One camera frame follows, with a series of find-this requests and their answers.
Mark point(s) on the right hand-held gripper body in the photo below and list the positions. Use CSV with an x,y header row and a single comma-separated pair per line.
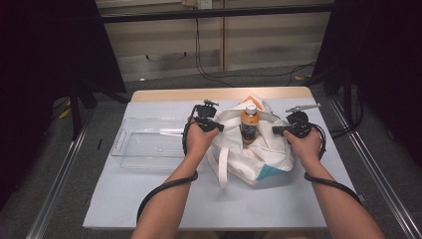
x,y
300,124

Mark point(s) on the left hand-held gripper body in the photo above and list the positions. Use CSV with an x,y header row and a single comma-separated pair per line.
x,y
205,111

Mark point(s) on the white tote bag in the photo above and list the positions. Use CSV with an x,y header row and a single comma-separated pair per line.
x,y
265,156

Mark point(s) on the person's left hand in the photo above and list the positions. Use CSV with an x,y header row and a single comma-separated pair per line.
x,y
197,142

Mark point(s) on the person's right hand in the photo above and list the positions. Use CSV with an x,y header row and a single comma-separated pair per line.
x,y
308,149

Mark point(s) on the wooden table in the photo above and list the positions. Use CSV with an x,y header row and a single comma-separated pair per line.
x,y
185,94

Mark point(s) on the orange drink bottle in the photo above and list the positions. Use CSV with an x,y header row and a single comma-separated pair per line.
x,y
249,124

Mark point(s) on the black metal stand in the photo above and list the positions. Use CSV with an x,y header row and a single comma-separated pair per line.
x,y
75,109
346,96

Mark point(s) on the clear plastic tray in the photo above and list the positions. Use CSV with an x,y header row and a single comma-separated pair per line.
x,y
149,146

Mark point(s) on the light blue table mat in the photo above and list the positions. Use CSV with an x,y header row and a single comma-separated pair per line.
x,y
239,205

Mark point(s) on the light wooden cabinet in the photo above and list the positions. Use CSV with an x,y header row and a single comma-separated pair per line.
x,y
265,43

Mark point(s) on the black horizontal bar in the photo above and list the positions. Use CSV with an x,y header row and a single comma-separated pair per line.
x,y
166,15

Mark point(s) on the dark curtain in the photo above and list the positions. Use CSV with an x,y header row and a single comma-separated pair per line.
x,y
381,49
40,66

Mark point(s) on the small black floor item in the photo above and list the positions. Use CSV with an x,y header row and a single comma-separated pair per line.
x,y
100,144

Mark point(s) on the yellow floor tape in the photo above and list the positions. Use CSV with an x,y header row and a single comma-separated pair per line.
x,y
64,113

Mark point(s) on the aluminium rail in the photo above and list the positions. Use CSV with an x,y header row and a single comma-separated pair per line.
x,y
53,192
384,186

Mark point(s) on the white wall socket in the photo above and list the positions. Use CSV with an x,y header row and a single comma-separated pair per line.
x,y
205,4

